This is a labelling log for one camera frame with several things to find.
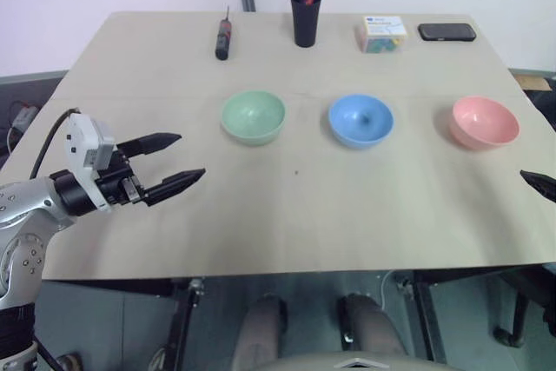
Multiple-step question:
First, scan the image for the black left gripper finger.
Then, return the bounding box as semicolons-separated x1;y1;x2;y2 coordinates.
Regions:
117;131;182;160
142;168;207;209

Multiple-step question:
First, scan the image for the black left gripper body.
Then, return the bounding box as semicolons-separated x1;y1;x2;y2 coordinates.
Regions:
93;147;149;207

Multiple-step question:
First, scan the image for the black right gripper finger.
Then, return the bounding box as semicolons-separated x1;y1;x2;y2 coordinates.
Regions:
520;169;556;204

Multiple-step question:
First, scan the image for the pink bowl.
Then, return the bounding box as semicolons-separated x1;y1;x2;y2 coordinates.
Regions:
448;95;521;151

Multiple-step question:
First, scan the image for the brown cardboard piece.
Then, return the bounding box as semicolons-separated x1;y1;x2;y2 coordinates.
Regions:
514;74;553;91

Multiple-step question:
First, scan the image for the green bowl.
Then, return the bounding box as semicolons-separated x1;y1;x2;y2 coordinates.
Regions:
220;89;287;147

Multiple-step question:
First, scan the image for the black red screwdriver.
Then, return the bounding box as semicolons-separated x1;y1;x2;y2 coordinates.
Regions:
215;4;233;62

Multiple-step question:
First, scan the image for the dark rounded left robot leg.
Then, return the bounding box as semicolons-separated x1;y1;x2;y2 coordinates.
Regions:
231;295;288;371

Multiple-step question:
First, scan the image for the dark rounded robot leg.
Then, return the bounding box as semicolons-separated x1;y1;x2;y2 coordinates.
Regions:
231;295;288;371
336;294;407;359

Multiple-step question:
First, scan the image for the black smartphone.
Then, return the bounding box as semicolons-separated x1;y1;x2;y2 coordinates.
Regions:
417;23;478;43

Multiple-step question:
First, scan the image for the blue bowl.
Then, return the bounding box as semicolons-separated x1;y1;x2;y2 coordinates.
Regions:
328;93;395;149

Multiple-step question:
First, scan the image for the black pen cup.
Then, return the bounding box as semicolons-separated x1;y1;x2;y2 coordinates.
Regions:
289;0;323;48

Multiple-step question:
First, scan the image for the clear box of coloured clips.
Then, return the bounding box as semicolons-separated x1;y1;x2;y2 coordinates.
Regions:
357;15;409;55

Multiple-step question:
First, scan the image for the dark rounded right robot leg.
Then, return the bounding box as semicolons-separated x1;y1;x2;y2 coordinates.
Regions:
336;294;407;359

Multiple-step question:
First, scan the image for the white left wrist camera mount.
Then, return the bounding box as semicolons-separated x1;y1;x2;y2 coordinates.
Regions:
63;112;116;214

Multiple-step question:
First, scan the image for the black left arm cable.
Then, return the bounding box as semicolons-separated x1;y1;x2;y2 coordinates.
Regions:
28;107;82;181

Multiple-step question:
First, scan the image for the grey power adapter with wires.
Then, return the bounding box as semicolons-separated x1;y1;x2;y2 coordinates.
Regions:
5;100;43;159

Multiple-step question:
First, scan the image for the black table frame leg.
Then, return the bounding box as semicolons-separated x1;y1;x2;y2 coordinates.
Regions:
149;277;206;371
397;269;448;366

